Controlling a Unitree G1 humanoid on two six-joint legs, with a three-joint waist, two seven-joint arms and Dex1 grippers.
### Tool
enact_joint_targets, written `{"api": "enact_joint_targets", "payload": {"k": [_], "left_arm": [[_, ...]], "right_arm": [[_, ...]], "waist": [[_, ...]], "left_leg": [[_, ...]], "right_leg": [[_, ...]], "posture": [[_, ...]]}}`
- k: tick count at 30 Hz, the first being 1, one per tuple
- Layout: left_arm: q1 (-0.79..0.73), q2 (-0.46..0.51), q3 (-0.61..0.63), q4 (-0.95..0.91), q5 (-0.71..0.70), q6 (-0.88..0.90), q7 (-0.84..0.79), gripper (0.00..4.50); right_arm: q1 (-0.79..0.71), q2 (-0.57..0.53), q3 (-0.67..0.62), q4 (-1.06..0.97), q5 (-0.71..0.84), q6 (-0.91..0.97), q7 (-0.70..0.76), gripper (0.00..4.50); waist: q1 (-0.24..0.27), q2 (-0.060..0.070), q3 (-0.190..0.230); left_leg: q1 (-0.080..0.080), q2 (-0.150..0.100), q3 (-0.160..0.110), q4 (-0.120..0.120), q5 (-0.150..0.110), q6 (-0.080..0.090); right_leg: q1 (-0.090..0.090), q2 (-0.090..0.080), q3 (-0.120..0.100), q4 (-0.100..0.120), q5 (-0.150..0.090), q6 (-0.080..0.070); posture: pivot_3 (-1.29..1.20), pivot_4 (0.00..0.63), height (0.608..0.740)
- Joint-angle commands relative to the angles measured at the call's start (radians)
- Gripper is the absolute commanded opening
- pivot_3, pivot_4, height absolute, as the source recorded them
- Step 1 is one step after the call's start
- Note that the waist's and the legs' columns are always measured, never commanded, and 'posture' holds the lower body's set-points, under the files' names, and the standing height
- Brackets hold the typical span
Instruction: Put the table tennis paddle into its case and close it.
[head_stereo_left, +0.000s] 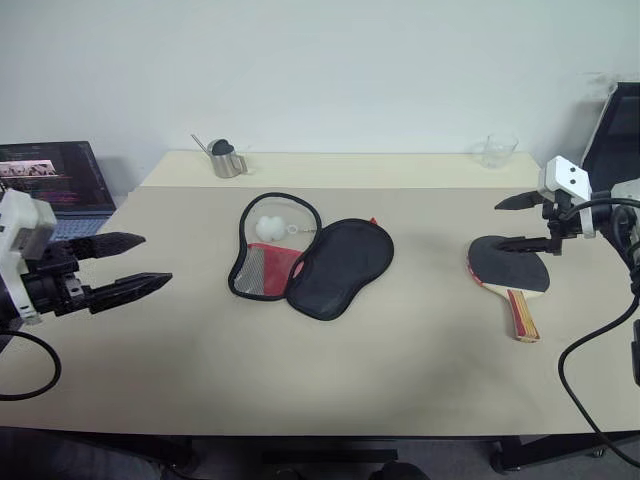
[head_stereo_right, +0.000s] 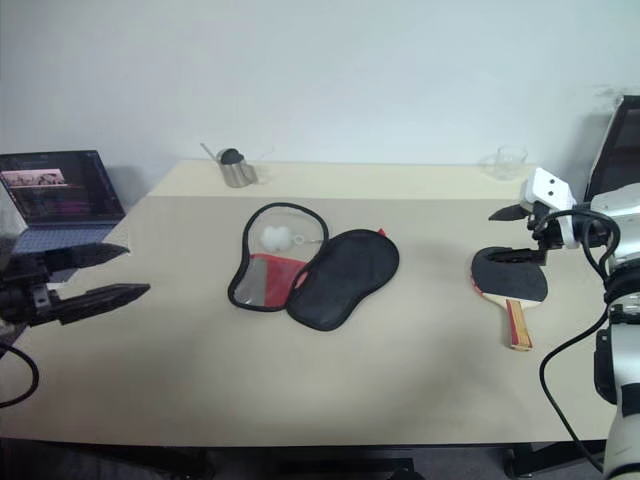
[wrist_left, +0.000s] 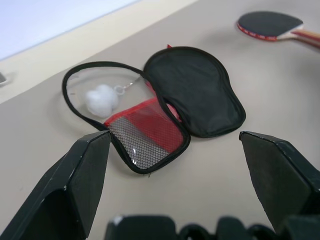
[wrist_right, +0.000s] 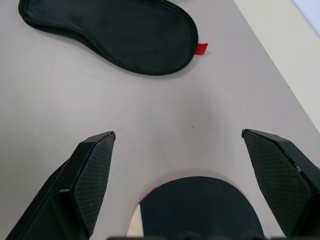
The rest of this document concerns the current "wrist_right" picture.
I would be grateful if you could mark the black and red paddle case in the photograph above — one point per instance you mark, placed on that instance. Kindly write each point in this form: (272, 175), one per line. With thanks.
(112, 32)

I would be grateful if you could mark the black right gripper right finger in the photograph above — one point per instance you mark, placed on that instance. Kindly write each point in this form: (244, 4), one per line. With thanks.
(282, 175)

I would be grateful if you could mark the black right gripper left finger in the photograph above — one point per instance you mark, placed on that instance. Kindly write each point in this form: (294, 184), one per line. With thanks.
(75, 190)

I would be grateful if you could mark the black pad with red edge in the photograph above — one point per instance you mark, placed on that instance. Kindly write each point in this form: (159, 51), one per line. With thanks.
(197, 207)

